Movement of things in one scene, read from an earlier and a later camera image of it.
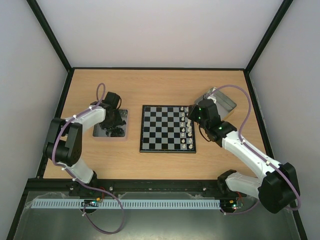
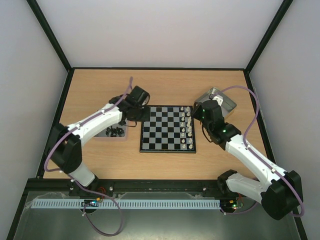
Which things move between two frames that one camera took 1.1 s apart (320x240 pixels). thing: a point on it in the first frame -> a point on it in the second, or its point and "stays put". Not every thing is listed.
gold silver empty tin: (225, 104) stays put
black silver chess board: (167, 129) stays put
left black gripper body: (110, 122) -> (141, 117)
